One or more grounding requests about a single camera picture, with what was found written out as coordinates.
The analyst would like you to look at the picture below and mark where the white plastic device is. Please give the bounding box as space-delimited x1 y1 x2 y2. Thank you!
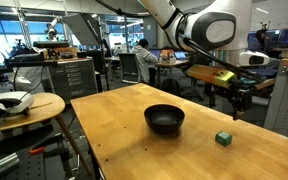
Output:
0 91 35 116

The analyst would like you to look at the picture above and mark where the grey labelled drawer cabinet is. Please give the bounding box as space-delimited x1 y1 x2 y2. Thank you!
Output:
47 58 99 103

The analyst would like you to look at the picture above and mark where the round wooden stool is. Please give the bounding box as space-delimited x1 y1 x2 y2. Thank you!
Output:
0 92 95 178

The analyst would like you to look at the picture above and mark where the person in dark clothes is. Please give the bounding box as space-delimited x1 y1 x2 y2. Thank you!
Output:
248 29 269 54

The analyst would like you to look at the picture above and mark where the green block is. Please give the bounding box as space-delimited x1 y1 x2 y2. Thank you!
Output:
214 130 233 147

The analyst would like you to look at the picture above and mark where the orange white package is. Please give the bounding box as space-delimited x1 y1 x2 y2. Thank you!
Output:
159 49 177 64

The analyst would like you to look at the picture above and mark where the aluminium extrusion bar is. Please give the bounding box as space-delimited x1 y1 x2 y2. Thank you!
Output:
0 152 21 178

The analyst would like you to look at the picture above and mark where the black bowl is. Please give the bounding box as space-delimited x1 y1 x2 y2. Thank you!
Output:
143 103 186 136

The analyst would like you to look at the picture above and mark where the wooden board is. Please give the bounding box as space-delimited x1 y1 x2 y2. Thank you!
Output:
186 64 232 84

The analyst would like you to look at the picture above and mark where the black breadboard table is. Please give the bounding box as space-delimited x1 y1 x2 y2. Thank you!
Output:
0 133 95 180

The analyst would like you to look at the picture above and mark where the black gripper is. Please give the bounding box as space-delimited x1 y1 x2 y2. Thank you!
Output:
228 81 255 122

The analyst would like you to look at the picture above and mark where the black softbox light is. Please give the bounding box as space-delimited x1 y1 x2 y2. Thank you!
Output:
62 13 103 48

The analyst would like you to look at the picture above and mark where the grey office chair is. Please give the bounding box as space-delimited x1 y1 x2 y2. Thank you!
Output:
118 53 141 84

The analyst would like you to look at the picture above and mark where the yellow wrist camera box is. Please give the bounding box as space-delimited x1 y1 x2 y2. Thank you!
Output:
213 69 237 89

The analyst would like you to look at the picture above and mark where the seated person in white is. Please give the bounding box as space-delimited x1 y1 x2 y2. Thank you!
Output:
130 38 159 86

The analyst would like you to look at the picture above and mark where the open laptop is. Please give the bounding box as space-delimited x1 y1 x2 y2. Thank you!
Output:
173 50 188 61
149 49 161 60

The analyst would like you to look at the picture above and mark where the white cloth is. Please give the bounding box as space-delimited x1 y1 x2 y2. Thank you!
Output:
12 66 52 94

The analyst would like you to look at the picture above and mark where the wooden office desk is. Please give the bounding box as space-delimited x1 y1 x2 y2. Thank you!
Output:
155 59 190 68

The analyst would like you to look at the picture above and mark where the black bar camera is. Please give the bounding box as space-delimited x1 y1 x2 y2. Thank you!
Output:
32 40 70 50

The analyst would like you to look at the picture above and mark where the orange handled clamp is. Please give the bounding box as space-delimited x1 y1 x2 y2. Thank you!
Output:
28 133 63 157

